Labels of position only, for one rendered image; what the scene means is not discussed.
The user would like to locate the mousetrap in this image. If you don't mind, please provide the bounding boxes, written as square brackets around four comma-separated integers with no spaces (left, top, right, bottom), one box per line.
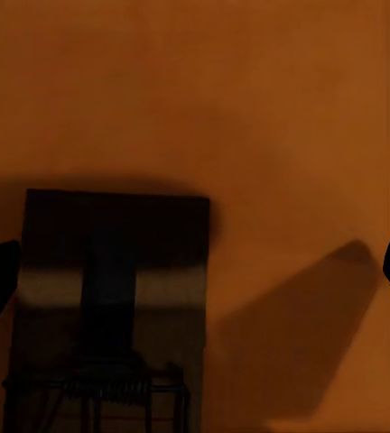
[2,189,211,433]

